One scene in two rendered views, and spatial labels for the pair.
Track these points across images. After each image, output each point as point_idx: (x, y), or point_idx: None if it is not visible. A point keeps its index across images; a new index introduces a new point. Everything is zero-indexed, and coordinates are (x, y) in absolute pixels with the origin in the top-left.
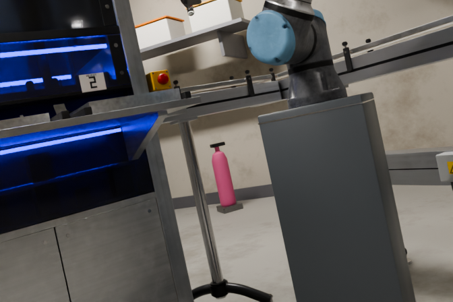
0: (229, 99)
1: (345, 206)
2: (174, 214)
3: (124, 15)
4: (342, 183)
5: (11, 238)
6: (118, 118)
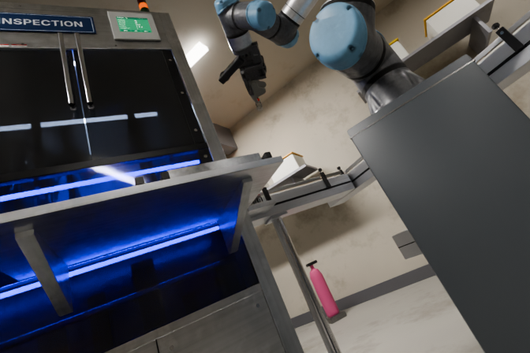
0: (311, 193)
1: (516, 196)
2: (285, 305)
3: (210, 134)
4: (495, 165)
5: None
6: (201, 187)
